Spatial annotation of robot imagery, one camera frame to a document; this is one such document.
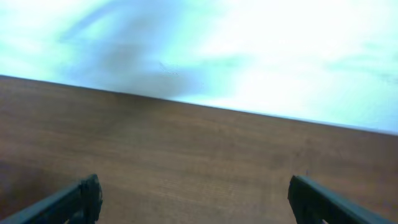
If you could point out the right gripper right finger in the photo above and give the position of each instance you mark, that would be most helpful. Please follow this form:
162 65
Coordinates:
312 203

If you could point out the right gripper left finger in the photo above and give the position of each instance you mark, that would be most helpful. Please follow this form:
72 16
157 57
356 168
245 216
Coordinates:
78 203

